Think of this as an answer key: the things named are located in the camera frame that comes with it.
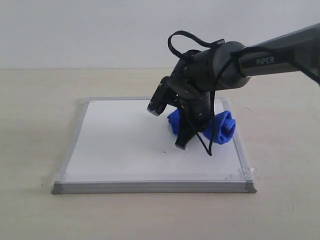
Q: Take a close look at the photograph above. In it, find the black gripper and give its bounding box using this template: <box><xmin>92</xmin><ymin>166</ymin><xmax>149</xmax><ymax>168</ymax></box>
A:
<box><xmin>175</xmin><ymin>92</ymin><xmax>213</xmax><ymax>150</ymax></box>

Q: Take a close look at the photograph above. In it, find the blue microfibre cloth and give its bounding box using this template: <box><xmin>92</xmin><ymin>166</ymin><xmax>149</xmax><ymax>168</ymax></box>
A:
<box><xmin>167</xmin><ymin>109</ymin><xmax>236</xmax><ymax>145</ymax></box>

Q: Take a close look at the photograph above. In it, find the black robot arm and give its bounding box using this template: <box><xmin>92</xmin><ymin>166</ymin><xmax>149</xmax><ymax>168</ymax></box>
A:
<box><xmin>167</xmin><ymin>24</ymin><xmax>320</xmax><ymax>149</ymax></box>

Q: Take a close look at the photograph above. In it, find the clear tape back right corner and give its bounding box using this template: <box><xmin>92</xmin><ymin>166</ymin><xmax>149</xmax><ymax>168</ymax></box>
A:
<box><xmin>215</xmin><ymin>96</ymin><xmax>232</xmax><ymax>106</ymax></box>

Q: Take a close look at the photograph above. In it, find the clear tape front right corner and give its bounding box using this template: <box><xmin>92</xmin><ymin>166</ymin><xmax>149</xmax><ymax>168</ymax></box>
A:
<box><xmin>225</xmin><ymin>167</ymin><xmax>257</xmax><ymax>182</ymax></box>

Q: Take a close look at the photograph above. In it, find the clear tape front left corner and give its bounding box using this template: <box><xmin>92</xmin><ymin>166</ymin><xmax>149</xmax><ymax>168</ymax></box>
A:
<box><xmin>41</xmin><ymin>171</ymin><xmax>68</xmax><ymax>188</ymax></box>

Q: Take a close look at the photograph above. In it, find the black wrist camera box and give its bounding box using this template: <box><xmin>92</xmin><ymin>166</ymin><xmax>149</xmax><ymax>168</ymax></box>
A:
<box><xmin>147</xmin><ymin>76</ymin><xmax>177</xmax><ymax>117</ymax></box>

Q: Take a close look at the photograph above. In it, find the white board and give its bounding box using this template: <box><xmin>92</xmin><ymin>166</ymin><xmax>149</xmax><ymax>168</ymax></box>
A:
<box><xmin>51</xmin><ymin>97</ymin><xmax>256</xmax><ymax>195</ymax></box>

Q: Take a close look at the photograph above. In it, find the black cable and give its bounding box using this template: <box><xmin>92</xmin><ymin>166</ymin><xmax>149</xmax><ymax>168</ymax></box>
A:
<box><xmin>167</xmin><ymin>30</ymin><xmax>320</xmax><ymax>157</ymax></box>

